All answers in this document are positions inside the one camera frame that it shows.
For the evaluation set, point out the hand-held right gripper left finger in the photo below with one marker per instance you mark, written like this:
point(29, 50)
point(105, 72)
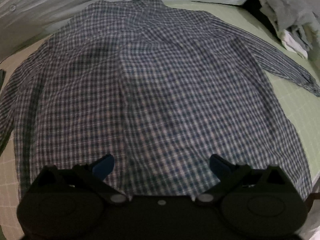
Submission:
point(103, 165)

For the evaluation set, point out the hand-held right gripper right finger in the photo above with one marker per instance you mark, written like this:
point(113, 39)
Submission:
point(220, 165)

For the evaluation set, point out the blue plaid shirt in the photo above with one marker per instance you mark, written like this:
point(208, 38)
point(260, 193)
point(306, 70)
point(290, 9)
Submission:
point(150, 80)

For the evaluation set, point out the white cloth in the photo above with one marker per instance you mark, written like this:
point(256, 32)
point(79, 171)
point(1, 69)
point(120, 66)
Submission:
point(293, 42)

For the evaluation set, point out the carrot printed pale sheet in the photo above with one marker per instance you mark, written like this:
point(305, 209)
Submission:
point(50, 5)

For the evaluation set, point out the grey garment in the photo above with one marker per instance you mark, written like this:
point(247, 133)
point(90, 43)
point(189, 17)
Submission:
point(290, 10)

